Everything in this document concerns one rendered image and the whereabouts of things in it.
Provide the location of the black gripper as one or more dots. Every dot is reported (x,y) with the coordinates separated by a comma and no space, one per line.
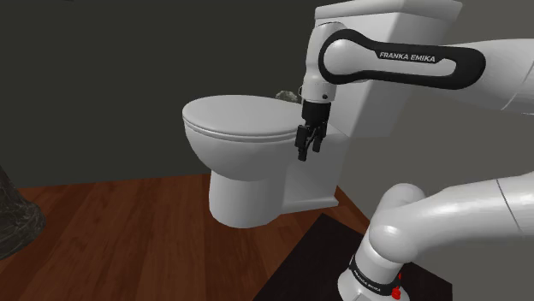
(316,111)

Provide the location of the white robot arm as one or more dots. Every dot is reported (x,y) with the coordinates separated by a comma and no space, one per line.
(459,208)

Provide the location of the grey mottled lump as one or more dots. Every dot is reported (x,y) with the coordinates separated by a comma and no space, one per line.
(288,96)

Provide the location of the white toilet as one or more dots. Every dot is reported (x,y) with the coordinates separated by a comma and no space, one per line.
(246,137)

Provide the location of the dark mottled rounded object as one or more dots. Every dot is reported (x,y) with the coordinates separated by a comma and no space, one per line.
(18,221)

